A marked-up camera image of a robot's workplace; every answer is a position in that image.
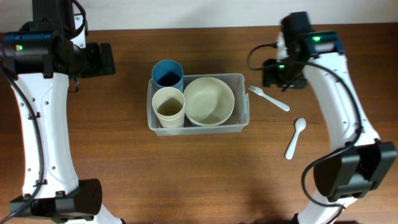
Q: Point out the cream bowl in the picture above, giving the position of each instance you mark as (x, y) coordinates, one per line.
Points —
(210, 120)
(208, 95)

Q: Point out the white plastic spoon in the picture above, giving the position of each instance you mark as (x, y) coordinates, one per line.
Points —
(300, 125)

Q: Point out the clear plastic storage container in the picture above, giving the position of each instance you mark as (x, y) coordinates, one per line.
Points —
(239, 118)

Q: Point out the cream cup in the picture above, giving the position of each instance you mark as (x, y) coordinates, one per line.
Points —
(175, 123)
(168, 103)

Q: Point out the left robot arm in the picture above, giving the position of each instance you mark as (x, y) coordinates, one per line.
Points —
(39, 61)

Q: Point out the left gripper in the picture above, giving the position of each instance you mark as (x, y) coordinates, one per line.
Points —
(97, 67)

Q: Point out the cream cup back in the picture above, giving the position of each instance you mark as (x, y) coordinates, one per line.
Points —
(175, 123)

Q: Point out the blue cup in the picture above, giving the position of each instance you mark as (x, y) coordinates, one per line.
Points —
(168, 73)

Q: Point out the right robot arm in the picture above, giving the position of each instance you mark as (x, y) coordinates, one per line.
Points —
(358, 161)

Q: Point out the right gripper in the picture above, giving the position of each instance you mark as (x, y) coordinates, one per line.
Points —
(272, 76)

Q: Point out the grey plastic fork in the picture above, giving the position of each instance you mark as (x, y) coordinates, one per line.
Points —
(261, 93)

